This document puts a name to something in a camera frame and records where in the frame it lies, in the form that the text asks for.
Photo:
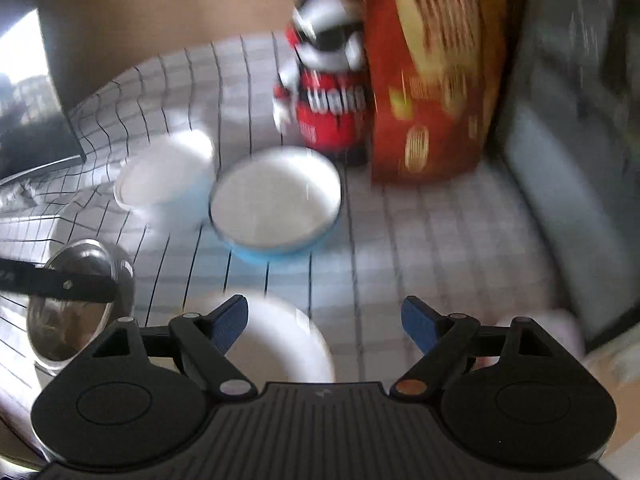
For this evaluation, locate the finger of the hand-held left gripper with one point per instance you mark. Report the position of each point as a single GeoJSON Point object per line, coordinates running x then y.
{"type": "Point", "coordinates": [65, 285]}

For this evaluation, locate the stainless steel bowl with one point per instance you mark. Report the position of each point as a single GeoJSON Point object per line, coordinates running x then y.
{"type": "Point", "coordinates": [60, 327]}

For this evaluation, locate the brown cardboard box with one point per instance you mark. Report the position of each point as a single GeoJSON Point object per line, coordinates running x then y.
{"type": "Point", "coordinates": [620, 400]}

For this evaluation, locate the dark flat screen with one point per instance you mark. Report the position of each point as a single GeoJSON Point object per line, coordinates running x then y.
{"type": "Point", "coordinates": [30, 110]}

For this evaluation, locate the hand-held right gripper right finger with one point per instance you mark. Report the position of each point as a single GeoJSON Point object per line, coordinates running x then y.
{"type": "Point", "coordinates": [420, 325]}

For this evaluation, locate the blue bowl with white inside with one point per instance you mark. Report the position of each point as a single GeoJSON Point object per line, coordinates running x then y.
{"type": "Point", "coordinates": [275, 205]}

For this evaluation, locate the white plastic cup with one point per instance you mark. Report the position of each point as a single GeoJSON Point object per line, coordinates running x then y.
{"type": "Point", "coordinates": [160, 180]}

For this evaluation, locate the red black white toy figure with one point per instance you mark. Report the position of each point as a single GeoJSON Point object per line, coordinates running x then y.
{"type": "Point", "coordinates": [327, 110]}

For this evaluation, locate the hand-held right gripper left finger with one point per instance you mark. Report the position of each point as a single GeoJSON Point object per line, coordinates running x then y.
{"type": "Point", "coordinates": [231, 322]}

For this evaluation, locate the orange-red snack bag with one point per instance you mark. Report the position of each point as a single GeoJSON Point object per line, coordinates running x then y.
{"type": "Point", "coordinates": [435, 110]}

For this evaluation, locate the checked white tablecloth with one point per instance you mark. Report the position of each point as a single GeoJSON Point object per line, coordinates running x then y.
{"type": "Point", "coordinates": [425, 240]}

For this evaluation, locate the grey glass-front cabinet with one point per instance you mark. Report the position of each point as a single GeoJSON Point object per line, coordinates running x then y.
{"type": "Point", "coordinates": [575, 135]}

